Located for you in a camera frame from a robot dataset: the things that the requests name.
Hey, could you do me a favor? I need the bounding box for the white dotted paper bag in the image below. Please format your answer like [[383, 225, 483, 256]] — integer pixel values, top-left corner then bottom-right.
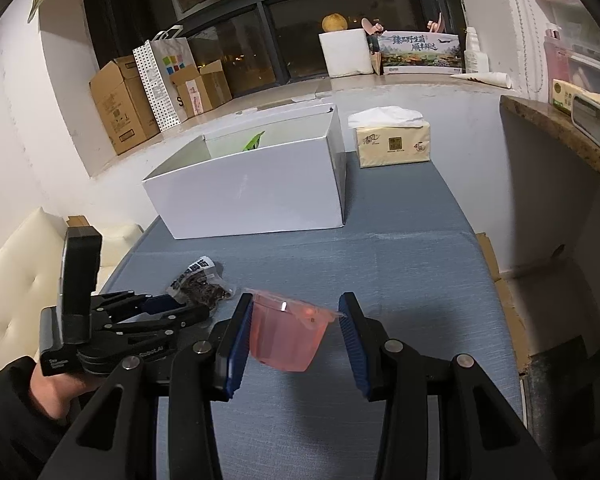
[[132, 29, 198, 132]]

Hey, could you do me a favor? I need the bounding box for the beige tissue pack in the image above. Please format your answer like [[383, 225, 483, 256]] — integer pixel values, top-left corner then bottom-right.
[[347, 106, 432, 169]]

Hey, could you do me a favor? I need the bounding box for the lying paper cup stack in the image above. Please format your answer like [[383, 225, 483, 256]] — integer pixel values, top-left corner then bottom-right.
[[450, 71, 512, 90]]

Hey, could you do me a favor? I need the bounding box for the white rounded device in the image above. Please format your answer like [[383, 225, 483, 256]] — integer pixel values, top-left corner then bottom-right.
[[571, 95, 600, 156]]

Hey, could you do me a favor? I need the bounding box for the cream leather sofa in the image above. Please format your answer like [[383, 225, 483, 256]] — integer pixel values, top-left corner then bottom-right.
[[0, 206, 145, 376]]

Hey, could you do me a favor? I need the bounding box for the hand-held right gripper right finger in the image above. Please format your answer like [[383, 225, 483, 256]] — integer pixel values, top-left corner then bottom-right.
[[337, 291, 558, 480]]

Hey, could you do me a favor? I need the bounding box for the orange round fruit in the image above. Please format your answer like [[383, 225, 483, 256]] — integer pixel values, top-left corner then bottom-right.
[[321, 12, 351, 33]]

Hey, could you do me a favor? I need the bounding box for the person's left forearm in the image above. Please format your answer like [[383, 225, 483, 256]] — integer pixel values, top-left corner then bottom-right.
[[0, 355, 88, 480]]

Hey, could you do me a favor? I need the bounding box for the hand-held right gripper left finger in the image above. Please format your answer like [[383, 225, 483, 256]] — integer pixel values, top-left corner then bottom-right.
[[37, 292, 255, 480]]

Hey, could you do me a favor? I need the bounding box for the pink jelly cup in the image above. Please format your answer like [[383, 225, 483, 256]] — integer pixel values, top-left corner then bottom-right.
[[244, 287, 345, 373]]

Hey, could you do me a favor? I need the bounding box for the white foam box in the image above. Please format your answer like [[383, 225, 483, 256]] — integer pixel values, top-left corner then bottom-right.
[[318, 29, 376, 79]]

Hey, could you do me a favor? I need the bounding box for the printed landscape gift box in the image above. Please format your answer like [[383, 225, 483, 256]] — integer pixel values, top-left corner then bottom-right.
[[378, 31, 465, 75]]

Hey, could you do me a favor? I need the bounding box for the white cardboard box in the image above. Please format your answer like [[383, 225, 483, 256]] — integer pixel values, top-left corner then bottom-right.
[[141, 103, 348, 240]]

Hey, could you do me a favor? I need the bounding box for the brown stone counter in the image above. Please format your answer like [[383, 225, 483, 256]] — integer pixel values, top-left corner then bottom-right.
[[500, 94, 600, 191]]

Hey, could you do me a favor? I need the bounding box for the small labelled cardboard box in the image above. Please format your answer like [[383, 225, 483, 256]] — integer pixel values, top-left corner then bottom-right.
[[171, 76, 216, 117]]

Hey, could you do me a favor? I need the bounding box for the person's left hand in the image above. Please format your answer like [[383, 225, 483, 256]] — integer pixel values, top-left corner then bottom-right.
[[30, 357, 107, 421]]

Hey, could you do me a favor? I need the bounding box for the dark dried snack packet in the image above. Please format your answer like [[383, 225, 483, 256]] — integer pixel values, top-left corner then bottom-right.
[[166, 256, 237, 311]]

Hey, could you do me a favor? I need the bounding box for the open brown cardboard box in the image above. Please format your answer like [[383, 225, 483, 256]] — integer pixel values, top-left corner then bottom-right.
[[199, 59, 233, 107]]

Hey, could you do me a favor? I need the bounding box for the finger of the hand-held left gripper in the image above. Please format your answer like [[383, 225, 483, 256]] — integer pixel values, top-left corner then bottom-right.
[[95, 289, 182, 319], [104, 305, 212, 345]]

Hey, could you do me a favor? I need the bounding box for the blue grey table cover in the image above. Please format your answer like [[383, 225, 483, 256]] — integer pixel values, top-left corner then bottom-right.
[[97, 150, 526, 480]]

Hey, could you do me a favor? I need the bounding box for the yellow green tissue pack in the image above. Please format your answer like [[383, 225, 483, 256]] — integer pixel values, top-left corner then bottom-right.
[[551, 79, 600, 118]]

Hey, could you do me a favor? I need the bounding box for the large brown cardboard box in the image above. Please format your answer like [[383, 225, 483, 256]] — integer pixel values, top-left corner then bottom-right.
[[90, 56, 161, 156]]

